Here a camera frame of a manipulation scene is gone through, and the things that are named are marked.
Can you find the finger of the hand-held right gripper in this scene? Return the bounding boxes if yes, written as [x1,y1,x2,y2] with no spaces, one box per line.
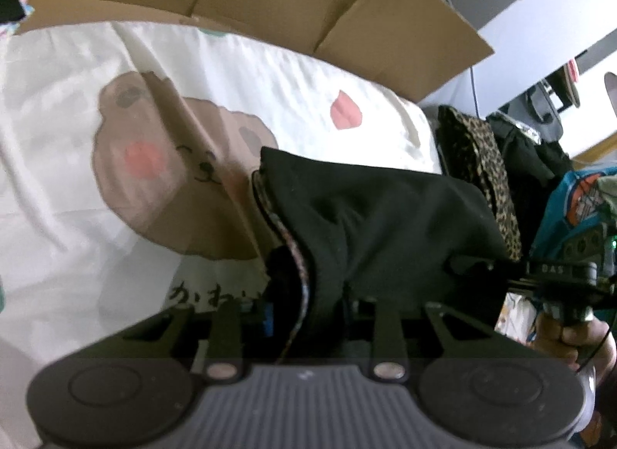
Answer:
[492,258,531,296]

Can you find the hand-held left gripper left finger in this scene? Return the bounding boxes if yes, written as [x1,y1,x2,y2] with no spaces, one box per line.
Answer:
[116,302,275,380]

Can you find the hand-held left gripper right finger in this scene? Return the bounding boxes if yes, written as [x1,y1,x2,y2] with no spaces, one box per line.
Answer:
[352,302,492,380]

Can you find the black bear-print shorts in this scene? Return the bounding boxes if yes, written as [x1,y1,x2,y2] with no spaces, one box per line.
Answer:
[249,144,524,369]

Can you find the person's right forearm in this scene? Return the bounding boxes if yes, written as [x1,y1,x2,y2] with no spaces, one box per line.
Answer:
[569,362,617,449]

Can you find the person's right hand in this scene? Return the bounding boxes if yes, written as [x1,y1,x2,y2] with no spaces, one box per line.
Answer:
[535,312,617,373]

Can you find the teal printed garment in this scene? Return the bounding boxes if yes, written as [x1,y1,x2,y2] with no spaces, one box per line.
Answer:
[529,168,617,277]

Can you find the pale green garment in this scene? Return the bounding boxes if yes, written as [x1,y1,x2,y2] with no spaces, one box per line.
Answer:
[594,173,617,219]

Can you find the black garment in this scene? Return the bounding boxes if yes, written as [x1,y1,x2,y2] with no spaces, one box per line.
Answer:
[486,110,575,200]

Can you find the leopard print garment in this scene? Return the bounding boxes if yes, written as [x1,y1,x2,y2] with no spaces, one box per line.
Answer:
[435,105,524,263]

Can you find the black chair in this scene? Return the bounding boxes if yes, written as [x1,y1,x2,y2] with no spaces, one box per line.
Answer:
[524,43,617,128]

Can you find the cream bear-print blanket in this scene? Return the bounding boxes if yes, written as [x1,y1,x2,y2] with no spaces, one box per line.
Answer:
[0,20,541,449]

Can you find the black cloth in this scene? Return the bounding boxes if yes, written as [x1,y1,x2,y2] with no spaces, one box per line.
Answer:
[0,0,26,24]

